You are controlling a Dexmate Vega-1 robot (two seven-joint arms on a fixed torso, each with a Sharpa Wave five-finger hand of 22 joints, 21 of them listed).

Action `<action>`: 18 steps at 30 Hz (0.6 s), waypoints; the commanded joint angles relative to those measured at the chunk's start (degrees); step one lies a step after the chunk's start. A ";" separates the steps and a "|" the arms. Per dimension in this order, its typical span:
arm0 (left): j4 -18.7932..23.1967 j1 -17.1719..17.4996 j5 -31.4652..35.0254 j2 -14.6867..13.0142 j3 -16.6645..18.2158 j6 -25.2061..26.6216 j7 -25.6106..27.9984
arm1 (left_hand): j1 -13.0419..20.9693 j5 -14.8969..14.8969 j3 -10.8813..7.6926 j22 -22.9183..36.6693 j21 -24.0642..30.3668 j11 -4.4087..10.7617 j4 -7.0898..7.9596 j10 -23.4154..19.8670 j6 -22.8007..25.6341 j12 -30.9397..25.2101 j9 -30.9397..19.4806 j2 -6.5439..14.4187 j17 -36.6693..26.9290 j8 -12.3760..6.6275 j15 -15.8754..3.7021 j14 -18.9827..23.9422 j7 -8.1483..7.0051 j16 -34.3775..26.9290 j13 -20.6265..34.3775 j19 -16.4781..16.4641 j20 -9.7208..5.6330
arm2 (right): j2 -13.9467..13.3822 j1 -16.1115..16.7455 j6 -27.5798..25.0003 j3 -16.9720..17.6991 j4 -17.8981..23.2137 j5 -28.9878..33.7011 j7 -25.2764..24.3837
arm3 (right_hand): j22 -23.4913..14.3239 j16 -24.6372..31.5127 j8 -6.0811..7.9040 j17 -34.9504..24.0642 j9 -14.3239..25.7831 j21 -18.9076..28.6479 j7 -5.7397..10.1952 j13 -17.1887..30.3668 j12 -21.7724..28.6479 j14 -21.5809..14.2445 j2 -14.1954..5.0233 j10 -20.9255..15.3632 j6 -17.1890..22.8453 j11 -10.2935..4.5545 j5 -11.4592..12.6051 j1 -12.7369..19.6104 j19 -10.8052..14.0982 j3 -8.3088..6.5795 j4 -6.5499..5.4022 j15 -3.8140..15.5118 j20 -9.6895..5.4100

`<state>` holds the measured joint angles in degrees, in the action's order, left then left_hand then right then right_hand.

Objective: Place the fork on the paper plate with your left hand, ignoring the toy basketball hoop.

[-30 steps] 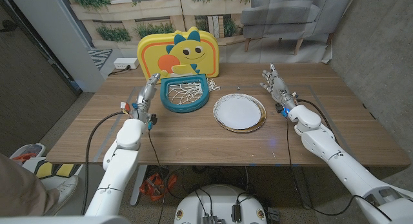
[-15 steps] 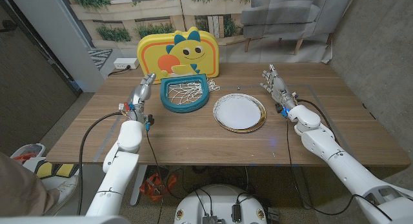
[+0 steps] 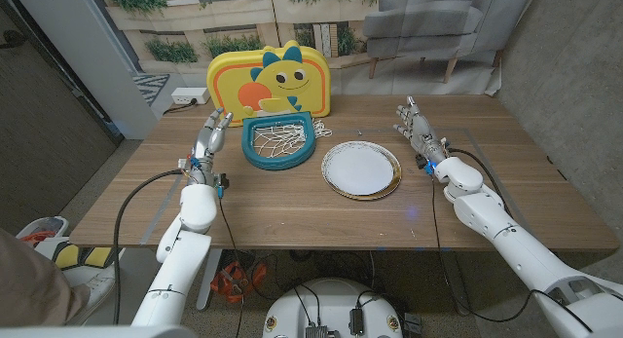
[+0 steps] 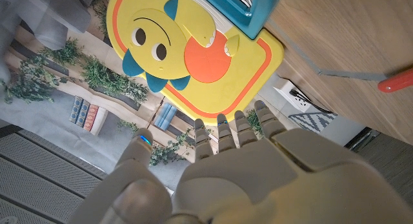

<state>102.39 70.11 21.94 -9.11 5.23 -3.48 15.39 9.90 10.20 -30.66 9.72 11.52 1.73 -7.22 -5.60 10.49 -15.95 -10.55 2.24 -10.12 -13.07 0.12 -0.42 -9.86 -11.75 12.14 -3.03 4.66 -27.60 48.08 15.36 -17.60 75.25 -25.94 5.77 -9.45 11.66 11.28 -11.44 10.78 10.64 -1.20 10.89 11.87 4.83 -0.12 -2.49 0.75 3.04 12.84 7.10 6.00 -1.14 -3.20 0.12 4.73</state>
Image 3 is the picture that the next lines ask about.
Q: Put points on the yellow black striped object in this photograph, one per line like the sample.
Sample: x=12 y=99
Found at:
x=99 y=255

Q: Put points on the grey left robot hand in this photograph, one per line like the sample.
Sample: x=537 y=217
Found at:
x=207 y=145

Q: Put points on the yellow dinosaur toy basketball hoop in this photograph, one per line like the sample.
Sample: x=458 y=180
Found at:
x=292 y=80

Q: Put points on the black adapter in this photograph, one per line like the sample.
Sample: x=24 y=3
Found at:
x=356 y=321

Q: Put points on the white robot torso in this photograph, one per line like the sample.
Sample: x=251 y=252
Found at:
x=331 y=299

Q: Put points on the brown trouser leg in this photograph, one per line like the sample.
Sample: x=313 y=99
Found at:
x=29 y=279

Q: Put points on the white shoe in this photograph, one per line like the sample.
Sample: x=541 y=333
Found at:
x=97 y=287

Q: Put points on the white power strip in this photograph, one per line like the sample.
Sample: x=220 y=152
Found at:
x=190 y=95

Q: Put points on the orange tool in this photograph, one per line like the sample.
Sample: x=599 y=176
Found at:
x=238 y=279

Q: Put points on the printed backdrop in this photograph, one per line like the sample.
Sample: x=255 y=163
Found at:
x=414 y=70

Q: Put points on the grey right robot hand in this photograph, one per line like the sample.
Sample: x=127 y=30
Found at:
x=421 y=133

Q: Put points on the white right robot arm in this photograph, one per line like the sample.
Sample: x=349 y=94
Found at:
x=516 y=250

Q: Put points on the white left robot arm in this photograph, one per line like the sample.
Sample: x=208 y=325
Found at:
x=180 y=260

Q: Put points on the white table leg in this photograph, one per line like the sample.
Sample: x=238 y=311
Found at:
x=210 y=274

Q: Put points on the white bin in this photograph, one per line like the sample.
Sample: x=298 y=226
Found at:
x=46 y=226

